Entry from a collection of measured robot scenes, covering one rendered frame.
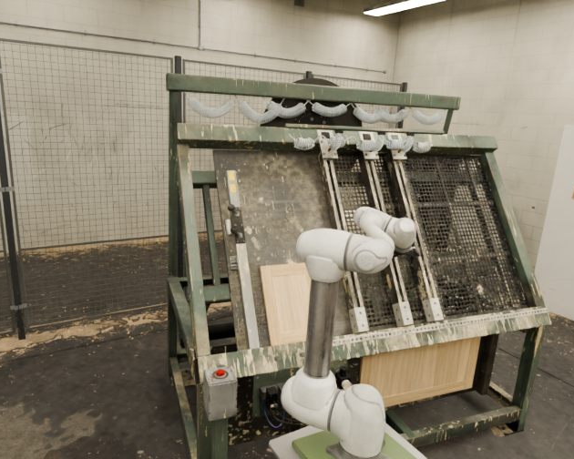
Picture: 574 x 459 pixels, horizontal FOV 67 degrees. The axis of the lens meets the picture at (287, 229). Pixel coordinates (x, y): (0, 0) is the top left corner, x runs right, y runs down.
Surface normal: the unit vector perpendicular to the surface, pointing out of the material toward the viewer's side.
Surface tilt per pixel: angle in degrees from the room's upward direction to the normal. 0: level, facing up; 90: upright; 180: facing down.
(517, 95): 90
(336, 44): 90
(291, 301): 55
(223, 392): 90
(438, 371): 90
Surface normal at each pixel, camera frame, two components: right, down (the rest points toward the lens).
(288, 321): 0.33, -0.34
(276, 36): 0.51, 0.24
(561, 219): -0.86, 0.08
